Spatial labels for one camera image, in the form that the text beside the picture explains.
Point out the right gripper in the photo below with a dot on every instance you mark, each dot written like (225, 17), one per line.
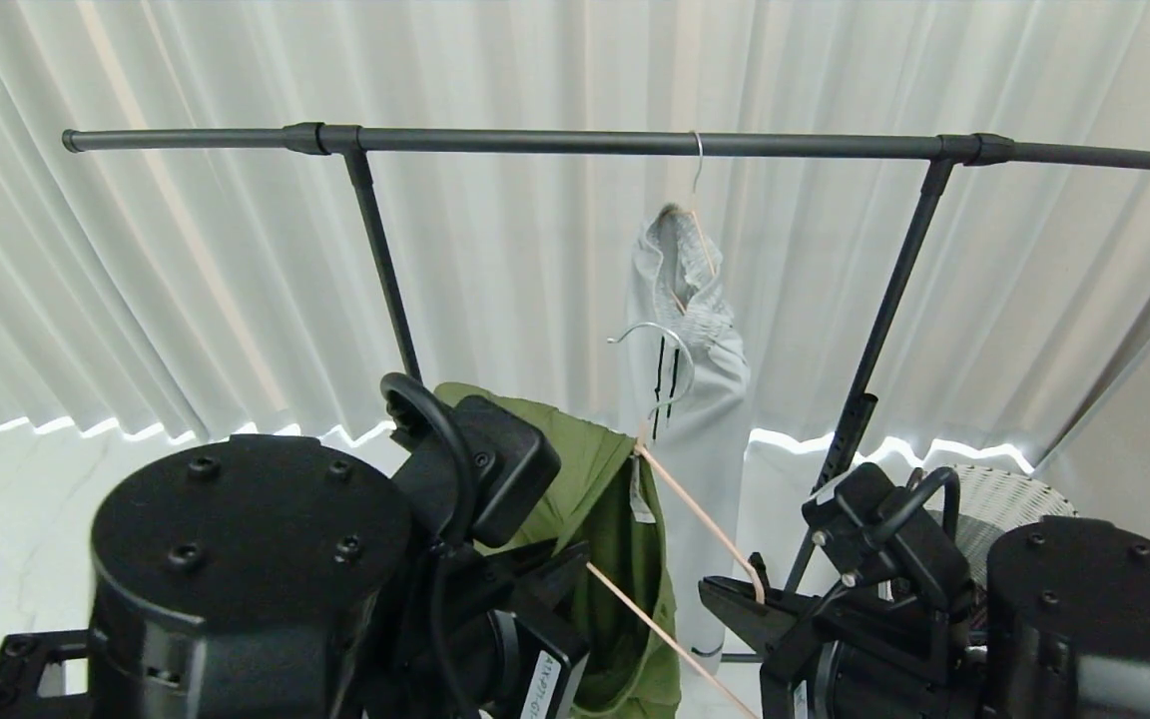
(864, 669)

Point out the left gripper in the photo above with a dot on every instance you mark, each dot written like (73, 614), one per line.
(505, 659)

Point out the pink clothes hanger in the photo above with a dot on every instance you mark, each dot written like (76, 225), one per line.
(705, 521)
(698, 160)

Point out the pale grey shorts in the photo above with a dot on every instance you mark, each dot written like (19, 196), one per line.
(695, 449)

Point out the green garment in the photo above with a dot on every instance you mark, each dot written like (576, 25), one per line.
(595, 479)

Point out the white laundry basket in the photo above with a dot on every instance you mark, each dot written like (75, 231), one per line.
(1004, 499)

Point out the black clothes rack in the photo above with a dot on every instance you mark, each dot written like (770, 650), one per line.
(535, 141)

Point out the white curtain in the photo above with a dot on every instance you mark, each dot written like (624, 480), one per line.
(186, 280)

